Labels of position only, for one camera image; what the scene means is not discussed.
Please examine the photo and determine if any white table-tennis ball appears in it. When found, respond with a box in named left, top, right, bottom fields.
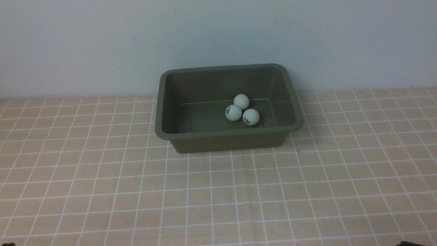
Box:
left=242, top=109, right=260, bottom=126
left=234, top=94, right=250, bottom=110
left=225, top=105, right=242, bottom=122

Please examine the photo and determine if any olive green plastic bin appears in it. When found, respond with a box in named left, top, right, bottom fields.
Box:
left=155, top=64, right=304, bottom=153

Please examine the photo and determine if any checkered peach tablecloth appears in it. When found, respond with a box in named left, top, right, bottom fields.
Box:
left=0, top=88, right=437, bottom=246

